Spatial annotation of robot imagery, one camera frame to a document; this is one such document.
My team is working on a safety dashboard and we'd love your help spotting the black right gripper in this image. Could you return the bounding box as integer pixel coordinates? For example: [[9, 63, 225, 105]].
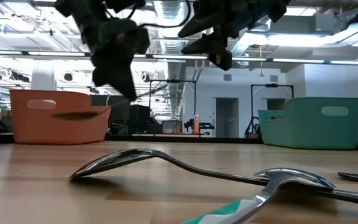
[[178, 0, 291, 71]]

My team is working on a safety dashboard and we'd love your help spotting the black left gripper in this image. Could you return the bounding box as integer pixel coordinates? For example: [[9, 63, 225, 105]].
[[90, 20, 150, 101]]

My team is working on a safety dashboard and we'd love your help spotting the large black cabinet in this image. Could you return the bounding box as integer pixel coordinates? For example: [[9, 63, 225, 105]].
[[90, 94, 132, 135]]

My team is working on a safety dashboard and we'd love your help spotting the small black cabinet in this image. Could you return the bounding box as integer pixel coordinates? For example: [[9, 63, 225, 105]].
[[128, 104, 152, 135]]

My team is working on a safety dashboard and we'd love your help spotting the white pillar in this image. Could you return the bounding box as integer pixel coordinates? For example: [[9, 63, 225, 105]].
[[30, 60, 58, 91]]

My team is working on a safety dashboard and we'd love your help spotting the grey door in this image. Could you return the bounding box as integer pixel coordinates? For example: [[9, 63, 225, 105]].
[[215, 97, 240, 139]]

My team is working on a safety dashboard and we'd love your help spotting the orange plastic bin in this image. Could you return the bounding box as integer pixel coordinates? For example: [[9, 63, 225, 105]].
[[9, 89, 112, 146]]

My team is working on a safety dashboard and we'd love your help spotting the teal plastic bin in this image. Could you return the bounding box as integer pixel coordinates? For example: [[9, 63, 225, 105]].
[[257, 96, 358, 151]]

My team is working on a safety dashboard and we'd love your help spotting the narrow silver spiral duct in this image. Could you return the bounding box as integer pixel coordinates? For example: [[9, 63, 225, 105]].
[[232, 34, 254, 58]]

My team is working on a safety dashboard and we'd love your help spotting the wide silver ventilation duct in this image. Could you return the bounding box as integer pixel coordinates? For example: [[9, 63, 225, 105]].
[[152, 0, 190, 121]]

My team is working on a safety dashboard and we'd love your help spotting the long ceiling light rail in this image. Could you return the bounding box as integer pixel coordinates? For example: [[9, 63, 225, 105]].
[[0, 49, 358, 67]]

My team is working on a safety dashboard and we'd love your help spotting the yellow pendant cord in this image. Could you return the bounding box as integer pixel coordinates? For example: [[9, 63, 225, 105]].
[[259, 45, 265, 78]]

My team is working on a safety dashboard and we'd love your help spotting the black gantry frame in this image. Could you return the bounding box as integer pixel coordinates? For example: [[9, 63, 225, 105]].
[[250, 83, 295, 138]]

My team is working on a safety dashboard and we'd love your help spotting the black table frame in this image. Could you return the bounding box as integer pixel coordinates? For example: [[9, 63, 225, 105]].
[[0, 133, 358, 152]]

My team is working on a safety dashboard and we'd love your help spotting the teal-patterned handle spoon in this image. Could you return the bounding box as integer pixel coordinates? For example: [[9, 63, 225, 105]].
[[181, 167, 336, 224]]

